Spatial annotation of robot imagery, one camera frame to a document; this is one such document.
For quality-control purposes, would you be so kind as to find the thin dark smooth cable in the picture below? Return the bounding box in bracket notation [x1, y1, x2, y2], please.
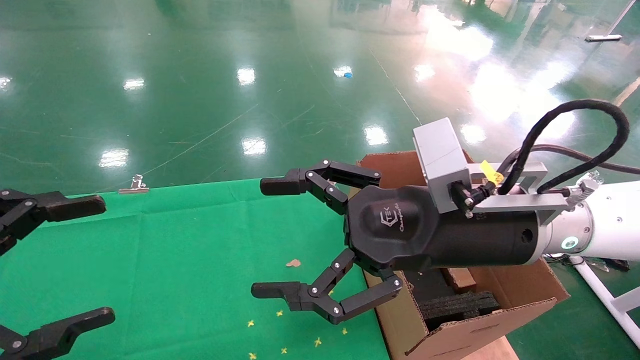
[500, 145, 640, 176]

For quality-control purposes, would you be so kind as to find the grey metal camera bracket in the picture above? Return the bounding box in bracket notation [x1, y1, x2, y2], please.
[467, 161, 571, 226]

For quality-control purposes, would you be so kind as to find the yellow cable tag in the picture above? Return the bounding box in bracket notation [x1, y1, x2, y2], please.
[480, 160, 506, 186]

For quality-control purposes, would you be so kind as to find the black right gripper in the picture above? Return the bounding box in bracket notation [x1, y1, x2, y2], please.
[251, 160, 545, 326]

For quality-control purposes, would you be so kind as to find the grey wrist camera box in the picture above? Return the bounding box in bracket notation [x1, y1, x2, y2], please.
[413, 118, 473, 216]

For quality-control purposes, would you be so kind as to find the silver angled cable connector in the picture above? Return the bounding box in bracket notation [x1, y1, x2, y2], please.
[566, 181, 598, 206]

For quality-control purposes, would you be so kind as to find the black foam end block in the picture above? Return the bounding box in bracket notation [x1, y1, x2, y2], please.
[419, 290, 501, 332]

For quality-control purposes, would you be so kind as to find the green table cloth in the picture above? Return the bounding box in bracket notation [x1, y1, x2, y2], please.
[0, 177, 391, 360]

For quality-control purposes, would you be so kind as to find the small brown cardboard box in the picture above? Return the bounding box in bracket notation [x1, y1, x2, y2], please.
[442, 268, 477, 294]

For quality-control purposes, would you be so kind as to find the white tube frame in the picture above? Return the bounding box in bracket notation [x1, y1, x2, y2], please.
[572, 256, 640, 348]

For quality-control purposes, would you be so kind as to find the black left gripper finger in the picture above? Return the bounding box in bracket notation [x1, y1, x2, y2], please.
[0, 188, 107, 256]
[0, 307, 116, 360]

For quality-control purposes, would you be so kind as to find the silver metal binder clip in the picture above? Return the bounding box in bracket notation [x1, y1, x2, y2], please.
[118, 174, 150, 194]

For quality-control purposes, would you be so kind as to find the large open cardboard carton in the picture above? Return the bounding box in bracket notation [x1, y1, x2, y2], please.
[349, 150, 571, 360]

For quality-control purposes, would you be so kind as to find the thick black braided cable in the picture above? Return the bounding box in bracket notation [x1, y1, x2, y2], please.
[497, 99, 632, 196]

